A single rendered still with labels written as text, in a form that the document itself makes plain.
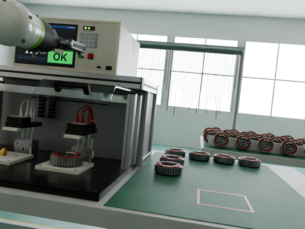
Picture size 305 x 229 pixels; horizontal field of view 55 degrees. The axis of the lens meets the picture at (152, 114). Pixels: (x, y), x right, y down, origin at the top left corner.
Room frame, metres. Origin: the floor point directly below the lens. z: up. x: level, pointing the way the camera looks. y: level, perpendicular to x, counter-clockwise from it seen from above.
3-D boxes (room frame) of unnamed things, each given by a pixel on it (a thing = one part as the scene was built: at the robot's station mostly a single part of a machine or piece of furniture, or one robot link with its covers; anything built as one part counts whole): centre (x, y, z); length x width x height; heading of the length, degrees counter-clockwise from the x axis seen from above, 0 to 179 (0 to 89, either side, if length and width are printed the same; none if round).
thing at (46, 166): (1.03, 0.28, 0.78); 0.15 x 0.15 x 0.01; 81
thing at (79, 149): (1.17, 0.26, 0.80); 0.07 x 0.05 x 0.06; 81
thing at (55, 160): (1.03, 0.28, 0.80); 0.11 x 0.11 x 0.04
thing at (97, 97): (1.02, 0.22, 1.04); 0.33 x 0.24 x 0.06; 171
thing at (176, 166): (1.19, -0.09, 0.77); 0.11 x 0.11 x 0.04
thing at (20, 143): (1.21, 0.50, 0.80); 0.07 x 0.05 x 0.06; 81
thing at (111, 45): (1.36, 0.34, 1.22); 0.44 x 0.39 x 0.20; 81
